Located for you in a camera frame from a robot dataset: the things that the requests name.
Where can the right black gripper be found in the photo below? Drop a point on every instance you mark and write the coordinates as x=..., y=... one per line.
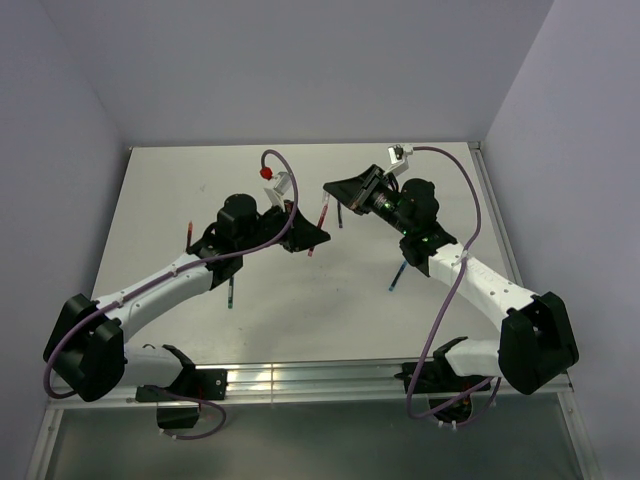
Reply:
x=357, y=191

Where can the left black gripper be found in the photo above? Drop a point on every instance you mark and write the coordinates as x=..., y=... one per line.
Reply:
x=303, y=235

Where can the purple pen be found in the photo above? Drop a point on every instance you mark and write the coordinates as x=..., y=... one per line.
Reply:
x=339, y=215

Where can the red pen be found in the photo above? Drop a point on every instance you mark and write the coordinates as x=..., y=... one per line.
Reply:
x=318, y=232

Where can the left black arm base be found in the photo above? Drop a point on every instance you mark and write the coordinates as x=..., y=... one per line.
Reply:
x=200, y=382

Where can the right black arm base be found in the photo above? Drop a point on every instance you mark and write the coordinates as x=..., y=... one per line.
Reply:
x=436, y=378

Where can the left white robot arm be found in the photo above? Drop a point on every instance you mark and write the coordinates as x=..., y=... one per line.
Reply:
x=88, y=348

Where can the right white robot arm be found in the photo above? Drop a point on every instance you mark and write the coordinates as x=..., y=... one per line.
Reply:
x=536, y=341

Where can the green pen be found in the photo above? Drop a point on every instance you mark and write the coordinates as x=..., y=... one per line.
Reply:
x=230, y=293

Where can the light blue pen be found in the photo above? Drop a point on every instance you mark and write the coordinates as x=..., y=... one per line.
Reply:
x=397, y=277

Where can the orange pen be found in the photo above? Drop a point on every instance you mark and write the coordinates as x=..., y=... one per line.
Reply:
x=189, y=234

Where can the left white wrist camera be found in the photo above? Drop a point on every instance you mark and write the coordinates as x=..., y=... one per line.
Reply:
x=277, y=185

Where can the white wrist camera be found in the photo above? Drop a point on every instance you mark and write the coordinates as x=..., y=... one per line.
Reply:
x=277, y=185
x=399, y=159

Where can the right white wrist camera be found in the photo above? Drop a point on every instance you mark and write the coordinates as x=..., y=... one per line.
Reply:
x=399, y=159

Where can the aluminium rail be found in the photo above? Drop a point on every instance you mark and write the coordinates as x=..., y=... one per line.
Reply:
x=294, y=382

